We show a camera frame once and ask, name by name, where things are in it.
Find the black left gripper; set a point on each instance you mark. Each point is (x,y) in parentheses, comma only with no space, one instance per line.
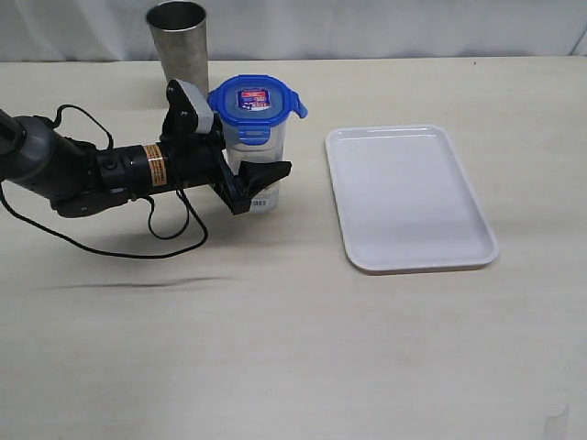
(198,159)

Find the clear plastic tall container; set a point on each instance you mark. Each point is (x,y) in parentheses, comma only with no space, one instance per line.
(257,151)

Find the blue plastic lid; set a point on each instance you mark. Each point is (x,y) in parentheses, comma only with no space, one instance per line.
(251,107)

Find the stainless steel cup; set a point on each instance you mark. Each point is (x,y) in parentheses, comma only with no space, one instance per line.
(178,30)

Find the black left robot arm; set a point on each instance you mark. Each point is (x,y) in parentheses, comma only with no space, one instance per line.
(79,179)

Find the white rectangular tray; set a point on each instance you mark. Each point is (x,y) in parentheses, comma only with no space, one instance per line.
(404,201)

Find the white backdrop curtain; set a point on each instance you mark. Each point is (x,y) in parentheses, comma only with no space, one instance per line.
(300,30)

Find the wrist camera mount block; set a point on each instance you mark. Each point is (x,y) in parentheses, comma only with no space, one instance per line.
(189,113)

